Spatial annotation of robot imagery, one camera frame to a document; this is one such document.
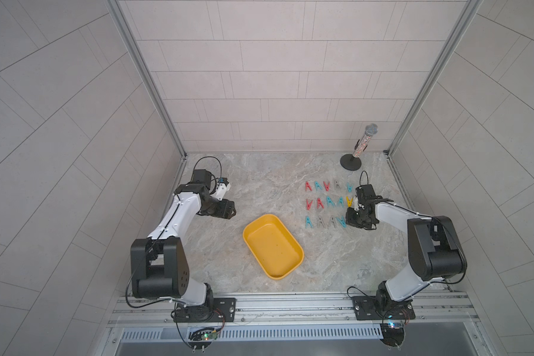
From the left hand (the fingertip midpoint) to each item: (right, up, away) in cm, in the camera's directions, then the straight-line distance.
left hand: (229, 207), depth 87 cm
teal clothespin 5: (+46, -7, +4) cm, 47 cm away
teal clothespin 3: (+47, +1, +9) cm, 48 cm away
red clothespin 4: (+38, 0, +11) cm, 39 cm away
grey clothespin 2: (+37, -6, +4) cm, 37 cm away
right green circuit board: (+55, -36, -19) cm, 68 cm away
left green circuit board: (-3, -36, -22) cm, 42 cm away
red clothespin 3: (+33, -1, +10) cm, 34 cm away
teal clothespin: (+38, +7, +16) cm, 42 cm away
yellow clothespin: (+51, +1, +10) cm, 51 cm away
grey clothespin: (+47, +8, +18) cm, 51 cm away
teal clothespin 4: (+32, -6, +4) cm, 33 cm away
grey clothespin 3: (+42, -6, +4) cm, 43 cm away
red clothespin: (+33, +7, +17) cm, 38 cm away
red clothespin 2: (+42, +7, +16) cm, 46 cm away
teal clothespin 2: (+42, +1, +11) cm, 43 cm away
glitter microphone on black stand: (+57, +19, +25) cm, 65 cm away
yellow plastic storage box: (+18, -15, -2) cm, 23 cm away
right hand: (+50, -6, +8) cm, 51 cm away
